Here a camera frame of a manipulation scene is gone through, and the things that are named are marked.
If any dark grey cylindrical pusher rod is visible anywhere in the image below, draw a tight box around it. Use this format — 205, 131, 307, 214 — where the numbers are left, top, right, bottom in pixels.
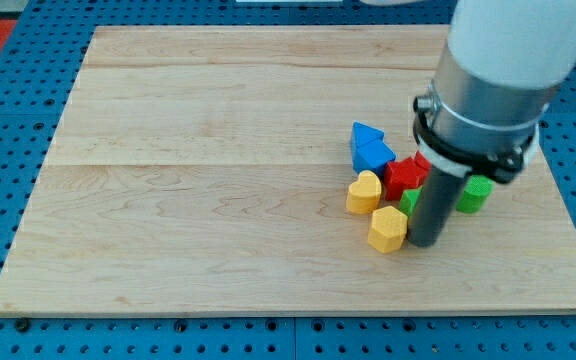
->
407, 167, 467, 247

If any yellow hexagon block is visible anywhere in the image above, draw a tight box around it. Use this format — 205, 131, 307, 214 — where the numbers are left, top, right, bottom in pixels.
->
367, 206, 408, 254

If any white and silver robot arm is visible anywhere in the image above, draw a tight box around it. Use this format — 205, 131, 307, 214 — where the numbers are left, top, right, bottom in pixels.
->
407, 0, 576, 247

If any blue cube block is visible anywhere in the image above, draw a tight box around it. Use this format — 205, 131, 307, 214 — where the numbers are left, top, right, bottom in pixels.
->
351, 140, 396, 178

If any green block left of rod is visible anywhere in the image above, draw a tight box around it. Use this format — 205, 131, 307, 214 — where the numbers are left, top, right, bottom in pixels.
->
399, 187, 422, 216

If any red block behind rod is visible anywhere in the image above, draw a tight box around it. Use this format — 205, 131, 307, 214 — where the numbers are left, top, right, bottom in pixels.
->
413, 151, 432, 173

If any green cylinder block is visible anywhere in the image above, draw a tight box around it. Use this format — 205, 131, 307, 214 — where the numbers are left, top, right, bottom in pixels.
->
456, 175, 494, 214

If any red star block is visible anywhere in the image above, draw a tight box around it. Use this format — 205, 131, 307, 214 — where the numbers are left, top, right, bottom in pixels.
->
384, 157, 428, 201

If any yellow heart block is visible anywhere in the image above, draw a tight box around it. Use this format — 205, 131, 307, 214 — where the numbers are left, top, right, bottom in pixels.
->
346, 170, 382, 214

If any blue triangle block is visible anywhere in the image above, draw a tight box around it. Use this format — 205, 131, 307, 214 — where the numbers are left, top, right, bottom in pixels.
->
350, 122, 384, 153

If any light wooden board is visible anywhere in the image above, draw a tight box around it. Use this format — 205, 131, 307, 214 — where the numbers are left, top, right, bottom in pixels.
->
0, 25, 576, 318

